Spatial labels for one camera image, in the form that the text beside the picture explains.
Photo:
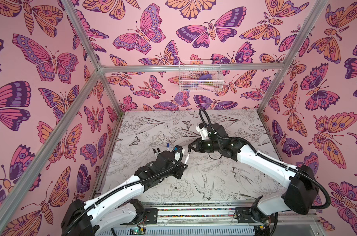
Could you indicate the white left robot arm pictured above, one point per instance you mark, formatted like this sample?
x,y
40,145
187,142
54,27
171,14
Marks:
x,y
119,205

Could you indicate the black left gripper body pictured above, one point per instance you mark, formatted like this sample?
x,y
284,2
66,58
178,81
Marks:
x,y
177,170

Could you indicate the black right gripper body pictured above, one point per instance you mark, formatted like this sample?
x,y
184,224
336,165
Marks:
x,y
196,146

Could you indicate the green circuit board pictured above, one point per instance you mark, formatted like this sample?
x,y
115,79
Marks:
x,y
137,231

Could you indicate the aluminium frame right post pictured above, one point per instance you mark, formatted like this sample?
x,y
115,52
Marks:
x,y
308,24

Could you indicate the white wire basket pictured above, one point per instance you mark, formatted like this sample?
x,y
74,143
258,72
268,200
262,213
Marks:
x,y
198,80

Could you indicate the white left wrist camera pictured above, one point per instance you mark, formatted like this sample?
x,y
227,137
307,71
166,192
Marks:
x,y
178,152

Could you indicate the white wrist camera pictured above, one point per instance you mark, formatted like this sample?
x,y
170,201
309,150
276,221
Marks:
x,y
206,132
178,152

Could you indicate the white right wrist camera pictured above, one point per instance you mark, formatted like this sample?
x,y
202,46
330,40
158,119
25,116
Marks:
x,y
206,132

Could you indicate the aluminium frame crossbar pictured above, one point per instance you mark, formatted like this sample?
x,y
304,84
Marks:
x,y
166,68

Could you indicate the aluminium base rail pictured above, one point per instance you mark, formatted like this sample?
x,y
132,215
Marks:
x,y
217,219

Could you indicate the aluminium frame left beam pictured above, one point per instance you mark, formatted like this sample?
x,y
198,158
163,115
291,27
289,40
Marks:
x,y
21,189

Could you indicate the aluminium frame post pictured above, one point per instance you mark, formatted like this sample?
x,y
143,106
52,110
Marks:
x,y
74,18
308,24

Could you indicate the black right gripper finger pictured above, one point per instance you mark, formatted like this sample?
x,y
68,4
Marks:
x,y
197,141
193,148

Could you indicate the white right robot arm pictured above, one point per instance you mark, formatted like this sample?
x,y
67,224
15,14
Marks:
x,y
298,188

